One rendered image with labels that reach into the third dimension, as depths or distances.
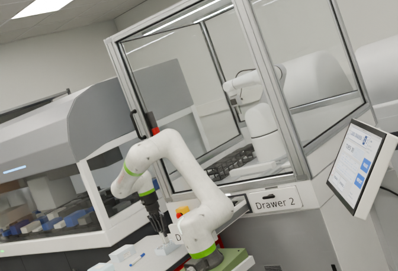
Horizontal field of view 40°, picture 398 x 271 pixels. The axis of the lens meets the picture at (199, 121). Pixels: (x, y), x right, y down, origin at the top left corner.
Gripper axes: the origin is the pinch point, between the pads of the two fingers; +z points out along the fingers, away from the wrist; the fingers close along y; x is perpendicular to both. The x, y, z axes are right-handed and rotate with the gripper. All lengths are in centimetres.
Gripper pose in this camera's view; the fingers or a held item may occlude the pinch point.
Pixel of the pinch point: (164, 236)
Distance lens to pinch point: 304.6
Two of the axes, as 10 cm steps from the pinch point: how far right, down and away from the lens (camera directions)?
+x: 6.4, -3.0, 7.1
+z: 3.5, 9.3, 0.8
